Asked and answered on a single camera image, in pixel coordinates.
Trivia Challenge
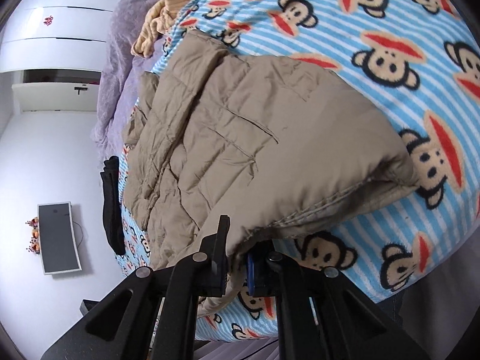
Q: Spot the black folded garment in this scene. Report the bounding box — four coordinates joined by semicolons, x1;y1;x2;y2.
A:
100;156;125;256

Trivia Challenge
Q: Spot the blue striped monkey blanket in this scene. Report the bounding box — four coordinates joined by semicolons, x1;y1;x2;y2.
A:
114;0;480;344

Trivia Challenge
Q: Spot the white door with handle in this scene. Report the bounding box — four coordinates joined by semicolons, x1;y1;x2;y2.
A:
12;82;99;112

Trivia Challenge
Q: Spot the white wardrobe with stickers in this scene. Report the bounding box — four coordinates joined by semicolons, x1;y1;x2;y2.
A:
1;0;120;72

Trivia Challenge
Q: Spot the purple quilted bedspread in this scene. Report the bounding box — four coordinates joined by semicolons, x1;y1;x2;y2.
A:
92;0;159;160

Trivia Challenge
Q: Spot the beige puffer jacket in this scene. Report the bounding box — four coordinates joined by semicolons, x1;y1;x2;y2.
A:
122;30;420;316

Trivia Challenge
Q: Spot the beige striped fleece garment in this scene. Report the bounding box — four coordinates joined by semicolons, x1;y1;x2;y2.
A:
131;0;190;59

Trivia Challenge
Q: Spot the wall-mounted monitor screen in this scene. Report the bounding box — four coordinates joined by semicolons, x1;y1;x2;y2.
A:
37;202;82;275

